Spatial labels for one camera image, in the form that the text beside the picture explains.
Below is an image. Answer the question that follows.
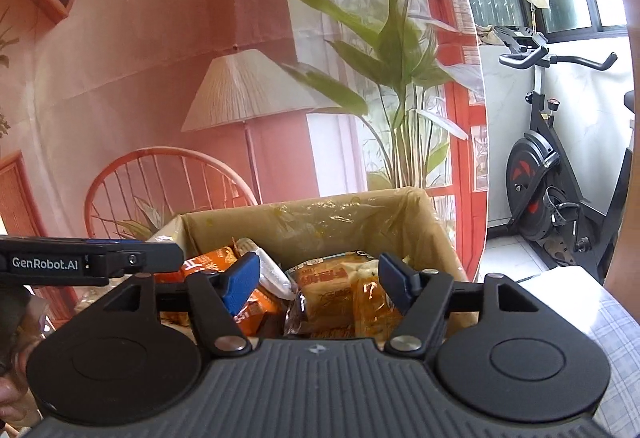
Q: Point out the printed wall backdrop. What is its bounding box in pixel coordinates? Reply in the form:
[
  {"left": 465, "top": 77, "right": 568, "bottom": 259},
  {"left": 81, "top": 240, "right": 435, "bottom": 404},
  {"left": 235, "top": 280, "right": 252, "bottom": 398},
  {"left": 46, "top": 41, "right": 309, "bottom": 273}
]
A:
[{"left": 0, "top": 0, "right": 491, "bottom": 319}]

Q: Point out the white snack packet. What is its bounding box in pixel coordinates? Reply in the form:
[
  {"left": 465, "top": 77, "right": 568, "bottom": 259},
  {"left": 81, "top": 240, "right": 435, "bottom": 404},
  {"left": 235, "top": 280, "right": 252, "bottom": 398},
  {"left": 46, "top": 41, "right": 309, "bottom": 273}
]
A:
[{"left": 234, "top": 238, "right": 298, "bottom": 301}]

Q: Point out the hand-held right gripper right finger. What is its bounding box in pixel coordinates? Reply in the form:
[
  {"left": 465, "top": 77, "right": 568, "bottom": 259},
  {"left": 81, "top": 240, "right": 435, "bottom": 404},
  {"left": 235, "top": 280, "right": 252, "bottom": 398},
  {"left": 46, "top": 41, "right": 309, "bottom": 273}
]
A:
[{"left": 378, "top": 253, "right": 531, "bottom": 359}]

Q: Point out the brown wooden board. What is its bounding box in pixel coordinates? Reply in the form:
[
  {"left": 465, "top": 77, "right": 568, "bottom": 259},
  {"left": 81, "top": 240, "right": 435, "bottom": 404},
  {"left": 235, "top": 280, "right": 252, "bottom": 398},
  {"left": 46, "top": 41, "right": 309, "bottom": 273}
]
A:
[{"left": 602, "top": 0, "right": 640, "bottom": 289}]

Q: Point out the black exercise bike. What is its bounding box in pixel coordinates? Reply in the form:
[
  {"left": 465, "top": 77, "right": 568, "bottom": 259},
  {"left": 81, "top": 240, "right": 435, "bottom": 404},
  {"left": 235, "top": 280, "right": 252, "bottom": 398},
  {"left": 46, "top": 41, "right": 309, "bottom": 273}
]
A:
[{"left": 492, "top": 25, "right": 638, "bottom": 286}]

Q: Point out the beige cloth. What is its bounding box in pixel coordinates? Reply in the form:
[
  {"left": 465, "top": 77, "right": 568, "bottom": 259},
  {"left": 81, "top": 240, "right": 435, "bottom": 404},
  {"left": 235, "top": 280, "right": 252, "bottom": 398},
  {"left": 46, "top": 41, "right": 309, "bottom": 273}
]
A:
[{"left": 475, "top": 24, "right": 506, "bottom": 48}]

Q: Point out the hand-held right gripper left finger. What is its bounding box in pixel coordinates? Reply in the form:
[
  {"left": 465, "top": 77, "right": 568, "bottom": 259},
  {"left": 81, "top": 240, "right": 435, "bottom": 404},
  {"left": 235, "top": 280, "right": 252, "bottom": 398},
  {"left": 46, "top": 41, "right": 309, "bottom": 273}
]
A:
[{"left": 107, "top": 253, "right": 261, "bottom": 358}]

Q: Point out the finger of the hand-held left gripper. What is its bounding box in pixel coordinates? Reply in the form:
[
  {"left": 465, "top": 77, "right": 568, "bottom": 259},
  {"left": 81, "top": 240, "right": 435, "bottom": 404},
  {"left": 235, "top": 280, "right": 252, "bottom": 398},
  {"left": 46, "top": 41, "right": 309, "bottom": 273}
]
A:
[{"left": 87, "top": 239, "right": 185, "bottom": 279}]

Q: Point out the brown cardboard box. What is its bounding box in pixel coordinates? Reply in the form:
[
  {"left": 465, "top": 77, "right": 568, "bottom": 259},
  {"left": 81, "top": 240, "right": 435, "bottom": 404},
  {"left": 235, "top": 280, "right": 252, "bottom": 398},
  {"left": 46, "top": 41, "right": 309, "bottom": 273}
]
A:
[{"left": 150, "top": 187, "right": 471, "bottom": 339}]

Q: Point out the yellow bread packet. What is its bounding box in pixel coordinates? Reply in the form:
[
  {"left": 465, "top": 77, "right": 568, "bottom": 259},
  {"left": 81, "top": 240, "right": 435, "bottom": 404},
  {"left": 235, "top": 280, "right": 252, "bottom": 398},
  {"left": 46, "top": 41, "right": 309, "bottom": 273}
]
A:
[{"left": 284, "top": 255, "right": 381, "bottom": 336}]

